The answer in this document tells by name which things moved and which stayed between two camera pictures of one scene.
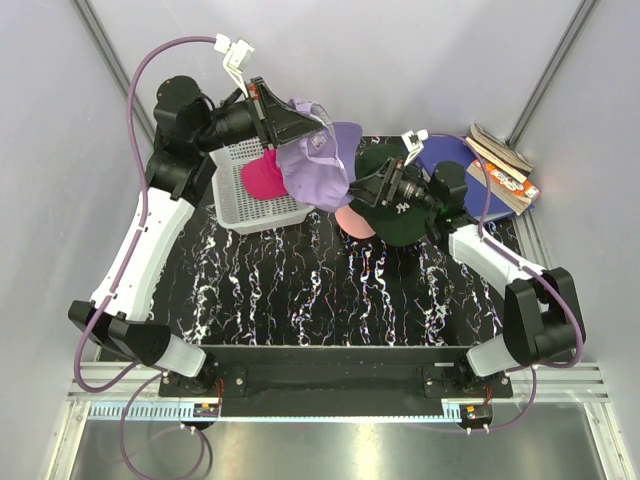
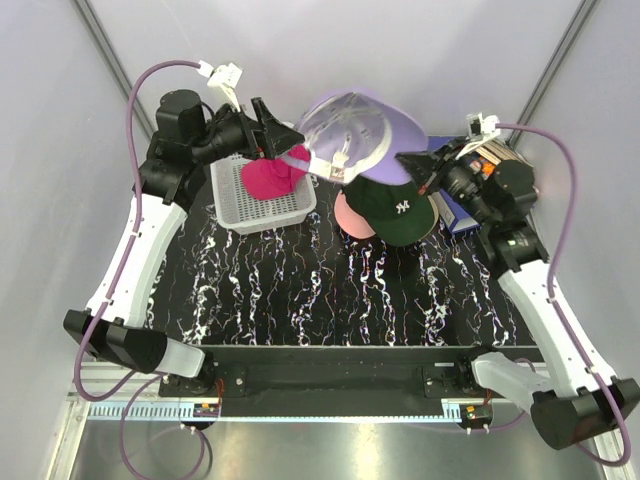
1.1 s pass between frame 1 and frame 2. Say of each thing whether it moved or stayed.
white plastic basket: stayed
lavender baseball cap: moved
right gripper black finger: moved
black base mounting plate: stayed
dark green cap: stayed
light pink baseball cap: stayed
